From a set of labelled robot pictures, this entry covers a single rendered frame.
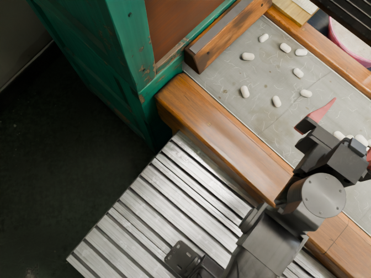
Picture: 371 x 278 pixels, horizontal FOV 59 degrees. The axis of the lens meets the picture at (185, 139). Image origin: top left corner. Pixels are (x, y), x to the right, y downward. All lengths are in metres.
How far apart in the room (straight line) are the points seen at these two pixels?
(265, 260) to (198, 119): 0.47
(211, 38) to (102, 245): 0.61
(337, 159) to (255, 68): 0.56
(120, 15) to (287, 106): 0.55
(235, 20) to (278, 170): 0.40
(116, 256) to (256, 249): 0.52
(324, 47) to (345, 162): 0.61
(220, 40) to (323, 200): 0.55
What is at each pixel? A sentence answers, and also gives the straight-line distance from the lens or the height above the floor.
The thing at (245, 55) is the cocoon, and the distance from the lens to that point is 0.96.
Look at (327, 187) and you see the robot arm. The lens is 0.45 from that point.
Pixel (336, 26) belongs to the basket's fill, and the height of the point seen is 0.73.
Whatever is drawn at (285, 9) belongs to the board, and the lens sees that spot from 1.05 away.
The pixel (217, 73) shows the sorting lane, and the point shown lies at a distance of 0.95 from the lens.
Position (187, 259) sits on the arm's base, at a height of 0.68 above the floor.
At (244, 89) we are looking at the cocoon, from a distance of 0.92.
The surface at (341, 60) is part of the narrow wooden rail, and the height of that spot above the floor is 0.76.
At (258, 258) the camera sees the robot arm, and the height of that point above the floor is 1.10.
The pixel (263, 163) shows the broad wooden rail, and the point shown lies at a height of 0.76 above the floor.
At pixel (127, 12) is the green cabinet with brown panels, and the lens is 0.58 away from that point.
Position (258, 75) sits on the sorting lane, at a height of 0.74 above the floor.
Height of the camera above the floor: 1.59
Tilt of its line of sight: 75 degrees down
